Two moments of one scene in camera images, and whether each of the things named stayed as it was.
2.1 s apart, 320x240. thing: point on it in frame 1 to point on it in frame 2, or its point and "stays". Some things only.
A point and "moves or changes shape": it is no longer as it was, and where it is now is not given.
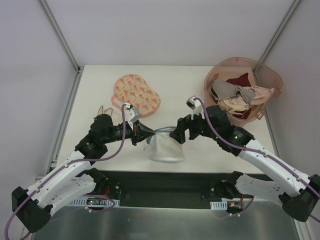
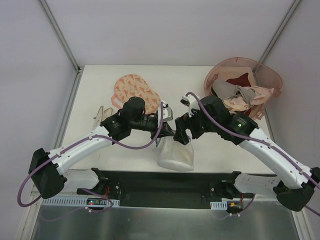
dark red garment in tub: (243, 80) stays
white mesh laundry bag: (163, 148) moves or changes shape
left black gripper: (135, 133) to (158, 131)
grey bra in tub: (221, 88) stays
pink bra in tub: (238, 103) stays
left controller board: (96, 202) stays
